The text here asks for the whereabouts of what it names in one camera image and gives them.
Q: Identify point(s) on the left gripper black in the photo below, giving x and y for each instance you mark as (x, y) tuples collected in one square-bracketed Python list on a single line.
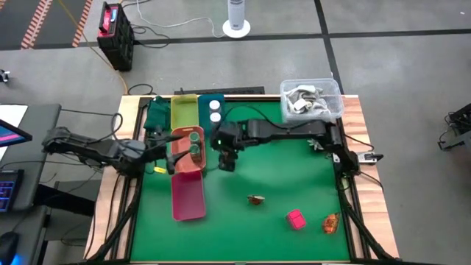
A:
[(156, 145)]

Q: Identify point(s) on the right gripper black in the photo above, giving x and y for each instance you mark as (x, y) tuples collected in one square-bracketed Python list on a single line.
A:
[(228, 154)]

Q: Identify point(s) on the red-lid spice tin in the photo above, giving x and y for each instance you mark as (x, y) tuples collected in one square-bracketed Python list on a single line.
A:
[(296, 219)]

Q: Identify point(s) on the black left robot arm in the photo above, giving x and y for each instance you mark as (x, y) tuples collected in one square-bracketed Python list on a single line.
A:
[(99, 151)]

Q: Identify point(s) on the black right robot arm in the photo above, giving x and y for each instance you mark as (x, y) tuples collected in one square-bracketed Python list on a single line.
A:
[(294, 129)]

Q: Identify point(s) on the orange plastic bin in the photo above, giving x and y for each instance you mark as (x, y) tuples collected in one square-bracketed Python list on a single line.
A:
[(182, 158)]

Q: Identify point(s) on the yellow tape tag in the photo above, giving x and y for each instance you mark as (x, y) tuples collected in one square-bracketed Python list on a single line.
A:
[(160, 170)]

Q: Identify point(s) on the yellow-green plastic bin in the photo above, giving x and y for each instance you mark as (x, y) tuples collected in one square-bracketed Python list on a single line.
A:
[(184, 112)]

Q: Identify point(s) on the dark green folded cloth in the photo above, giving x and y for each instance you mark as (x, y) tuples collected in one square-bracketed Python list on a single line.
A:
[(157, 112)]

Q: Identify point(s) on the blue plastic bin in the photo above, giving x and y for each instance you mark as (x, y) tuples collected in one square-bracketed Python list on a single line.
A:
[(203, 110)]

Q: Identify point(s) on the pink plastic bin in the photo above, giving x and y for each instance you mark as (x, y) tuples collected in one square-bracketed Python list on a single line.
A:
[(187, 198)]

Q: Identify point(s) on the green table mat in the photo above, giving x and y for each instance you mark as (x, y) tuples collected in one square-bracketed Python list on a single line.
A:
[(257, 239)]

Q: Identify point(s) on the small pale succulent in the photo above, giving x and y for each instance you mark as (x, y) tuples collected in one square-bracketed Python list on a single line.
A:
[(315, 144)]

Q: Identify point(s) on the grey white cloth pile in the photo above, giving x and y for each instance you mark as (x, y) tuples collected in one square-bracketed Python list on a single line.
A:
[(305, 99)]

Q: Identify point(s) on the black crate with red top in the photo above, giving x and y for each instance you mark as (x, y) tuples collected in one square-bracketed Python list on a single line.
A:
[(117, 44)]

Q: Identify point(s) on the clear plastic storage container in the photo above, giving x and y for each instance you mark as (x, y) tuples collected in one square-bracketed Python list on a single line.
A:
[(333, 108)]

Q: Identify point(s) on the grey desk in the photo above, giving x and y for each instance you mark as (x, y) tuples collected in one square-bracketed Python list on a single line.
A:
[(40, 121)]

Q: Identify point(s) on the white tower fan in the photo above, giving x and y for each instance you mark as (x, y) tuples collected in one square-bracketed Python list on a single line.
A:
[(236, 14)]

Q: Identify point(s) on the computer monitor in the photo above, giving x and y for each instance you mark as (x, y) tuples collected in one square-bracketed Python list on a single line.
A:
[(11, 134)]

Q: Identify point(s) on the white paper sheet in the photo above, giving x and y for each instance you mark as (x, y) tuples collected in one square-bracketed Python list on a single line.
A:
[(13, 112)]

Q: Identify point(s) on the backlit keyboard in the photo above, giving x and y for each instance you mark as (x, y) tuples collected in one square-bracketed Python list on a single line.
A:
[(9, 189)]

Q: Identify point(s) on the black mat striped edge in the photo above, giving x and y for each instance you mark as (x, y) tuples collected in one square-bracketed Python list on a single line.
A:
[(62, 22), (14, 22)]

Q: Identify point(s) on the small black white object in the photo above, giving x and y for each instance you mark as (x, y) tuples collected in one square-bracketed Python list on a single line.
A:
[(3, 75)]

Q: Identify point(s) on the black computer mouse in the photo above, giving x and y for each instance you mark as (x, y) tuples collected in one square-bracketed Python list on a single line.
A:
[(8, 246)]

